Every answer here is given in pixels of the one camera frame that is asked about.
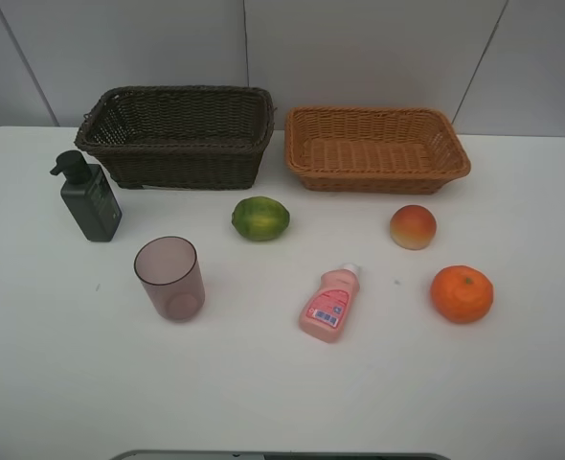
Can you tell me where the orange mandarin fruit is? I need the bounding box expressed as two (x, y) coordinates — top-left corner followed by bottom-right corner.
(430, 265), (494, 324)

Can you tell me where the green lime fruit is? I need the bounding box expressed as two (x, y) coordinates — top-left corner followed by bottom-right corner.
(232, 196), (290, 242)

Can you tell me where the translucent pink plastic cup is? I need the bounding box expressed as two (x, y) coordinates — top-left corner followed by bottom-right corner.
(133, 236), (205, 322)

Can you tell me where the dark brown wicker basket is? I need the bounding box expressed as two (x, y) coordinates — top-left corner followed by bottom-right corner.
(75, 85), (274, 191)

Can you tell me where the pink lotion bottle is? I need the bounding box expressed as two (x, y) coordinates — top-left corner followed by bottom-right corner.
(298, 264), (361, 343)

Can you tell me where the red yellow peach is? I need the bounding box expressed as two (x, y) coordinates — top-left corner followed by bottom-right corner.
(390, 205), (437, 250)

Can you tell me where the dark green pump bottle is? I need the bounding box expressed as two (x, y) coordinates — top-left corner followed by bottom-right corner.
(50, 150), (123, 242)

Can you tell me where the light brown wicker basket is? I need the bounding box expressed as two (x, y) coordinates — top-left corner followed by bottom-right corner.
(284, 106), (471, 195)

